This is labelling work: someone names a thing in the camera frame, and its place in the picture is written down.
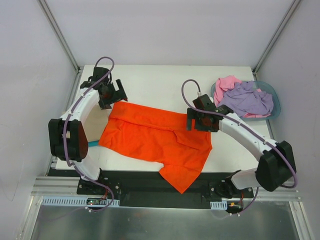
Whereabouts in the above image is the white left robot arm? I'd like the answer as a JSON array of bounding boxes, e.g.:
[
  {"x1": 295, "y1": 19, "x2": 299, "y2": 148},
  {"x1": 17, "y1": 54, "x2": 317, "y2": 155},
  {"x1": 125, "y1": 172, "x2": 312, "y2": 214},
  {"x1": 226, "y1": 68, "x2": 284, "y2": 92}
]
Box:
[{"x1": 48, "y1": 66, "x2": 128, "y2": 195}]

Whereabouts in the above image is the folded beige t-shirt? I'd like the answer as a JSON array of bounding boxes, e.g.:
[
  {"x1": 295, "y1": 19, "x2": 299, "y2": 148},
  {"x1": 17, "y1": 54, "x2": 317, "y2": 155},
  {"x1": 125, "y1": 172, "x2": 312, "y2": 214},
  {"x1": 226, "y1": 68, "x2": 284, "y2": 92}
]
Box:
[{"x1": 83, "y1": 105, "x2": 112, "y2": 142}]

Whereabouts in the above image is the slotted cable duct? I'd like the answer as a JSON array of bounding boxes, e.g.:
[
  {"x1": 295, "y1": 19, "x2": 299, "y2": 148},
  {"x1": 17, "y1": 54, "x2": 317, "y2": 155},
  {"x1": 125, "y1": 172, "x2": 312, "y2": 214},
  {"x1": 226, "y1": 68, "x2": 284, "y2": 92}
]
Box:
[
  {"x1": 42, "y1": 196, "x2": 120, "y2": 208},
  {"x1": 210, "y1": 200, "x2": 228, "y2": 211}
]

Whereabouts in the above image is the lavender t-shirt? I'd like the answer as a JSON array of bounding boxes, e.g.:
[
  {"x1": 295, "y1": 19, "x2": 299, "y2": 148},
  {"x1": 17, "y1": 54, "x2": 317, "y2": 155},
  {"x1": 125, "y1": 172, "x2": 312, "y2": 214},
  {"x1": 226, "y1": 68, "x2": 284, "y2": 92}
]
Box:
[{"x1": 216, "y1": 81, "x2": 274, "y2": 118}]

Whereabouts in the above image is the left aluminium frame post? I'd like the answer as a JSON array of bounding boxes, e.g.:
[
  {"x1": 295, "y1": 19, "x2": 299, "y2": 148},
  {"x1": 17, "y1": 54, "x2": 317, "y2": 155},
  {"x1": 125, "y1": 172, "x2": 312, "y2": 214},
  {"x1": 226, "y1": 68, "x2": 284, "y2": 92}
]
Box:
[{"x1": 37, "y1": 0, "x2": 81, "y2": 73}]

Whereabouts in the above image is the blue plastic basket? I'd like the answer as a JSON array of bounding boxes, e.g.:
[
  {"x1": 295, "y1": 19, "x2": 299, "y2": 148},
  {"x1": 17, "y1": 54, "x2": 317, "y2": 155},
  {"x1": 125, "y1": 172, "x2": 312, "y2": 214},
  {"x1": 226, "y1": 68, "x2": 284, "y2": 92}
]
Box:
[{"x1": 211, "y1": 80, "x2": 281, "y2": 121}]

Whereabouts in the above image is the aluminium frame post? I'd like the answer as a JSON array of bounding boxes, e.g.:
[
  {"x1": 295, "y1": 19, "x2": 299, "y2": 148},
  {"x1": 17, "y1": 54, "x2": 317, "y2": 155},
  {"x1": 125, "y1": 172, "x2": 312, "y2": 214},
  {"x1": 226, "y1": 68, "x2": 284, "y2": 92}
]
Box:
[
  {"x1": 37, "y1": 0, "x2": 81, "y2": 73},
  {"x1": 252, "y1": 0, "x2": 303, "y2": 77}
]

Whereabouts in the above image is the right aluminium frame post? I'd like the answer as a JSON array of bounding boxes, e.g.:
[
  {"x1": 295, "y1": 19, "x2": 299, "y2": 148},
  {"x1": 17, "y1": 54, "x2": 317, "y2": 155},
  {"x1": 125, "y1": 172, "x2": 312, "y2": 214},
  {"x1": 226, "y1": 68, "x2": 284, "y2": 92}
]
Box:
[{"x1": 252, "y1": 0, "x2": 303, "y2": 77}]

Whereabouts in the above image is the folded teal t-shirt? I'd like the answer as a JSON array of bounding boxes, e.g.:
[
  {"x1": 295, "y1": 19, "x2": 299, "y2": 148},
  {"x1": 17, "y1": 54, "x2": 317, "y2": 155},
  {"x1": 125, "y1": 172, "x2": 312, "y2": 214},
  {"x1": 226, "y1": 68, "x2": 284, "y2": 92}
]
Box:
[{"x1": 88, "y1": 140, "x2": 99, "y2": 148}]

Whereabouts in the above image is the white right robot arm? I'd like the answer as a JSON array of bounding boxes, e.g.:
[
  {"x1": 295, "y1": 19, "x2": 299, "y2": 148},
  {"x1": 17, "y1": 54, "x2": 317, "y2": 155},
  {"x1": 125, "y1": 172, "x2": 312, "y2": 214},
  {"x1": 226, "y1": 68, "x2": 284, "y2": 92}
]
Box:
[{"x1": 186, "y1": 94, "x2": 298, "y2": 198}]

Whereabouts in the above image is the left slotted cable duct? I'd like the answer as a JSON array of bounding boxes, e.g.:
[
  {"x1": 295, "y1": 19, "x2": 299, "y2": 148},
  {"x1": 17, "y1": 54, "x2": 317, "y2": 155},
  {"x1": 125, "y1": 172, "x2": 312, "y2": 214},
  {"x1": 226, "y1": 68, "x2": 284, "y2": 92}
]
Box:
[{"x1": 42, "y1": 196, "x2": 120, "y2": 208}]

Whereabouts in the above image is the right slotted cable duct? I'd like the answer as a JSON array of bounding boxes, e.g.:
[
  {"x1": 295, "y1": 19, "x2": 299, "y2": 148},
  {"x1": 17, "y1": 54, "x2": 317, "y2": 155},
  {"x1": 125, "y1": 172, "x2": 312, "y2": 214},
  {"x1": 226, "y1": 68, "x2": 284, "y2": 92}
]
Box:
[{"x1": 210, "y1": 200, "x2": 228, "y2": 211}]

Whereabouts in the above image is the pink t-shirt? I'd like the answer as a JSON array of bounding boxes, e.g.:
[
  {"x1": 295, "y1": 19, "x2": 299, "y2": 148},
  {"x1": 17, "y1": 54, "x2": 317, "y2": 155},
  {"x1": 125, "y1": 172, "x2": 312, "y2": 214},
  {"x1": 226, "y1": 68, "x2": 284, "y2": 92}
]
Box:
[{"x1": 213, "y1": 74, "x2": 273, "y2": 119}]

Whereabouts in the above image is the orange t-shirt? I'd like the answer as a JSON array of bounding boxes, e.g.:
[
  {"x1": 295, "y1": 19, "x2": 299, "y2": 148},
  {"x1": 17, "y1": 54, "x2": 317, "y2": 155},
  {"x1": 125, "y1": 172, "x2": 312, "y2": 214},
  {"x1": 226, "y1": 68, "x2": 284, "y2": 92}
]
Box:
[{"x1": 98, "y1": 102, "x2": 213, "y2": 194}]

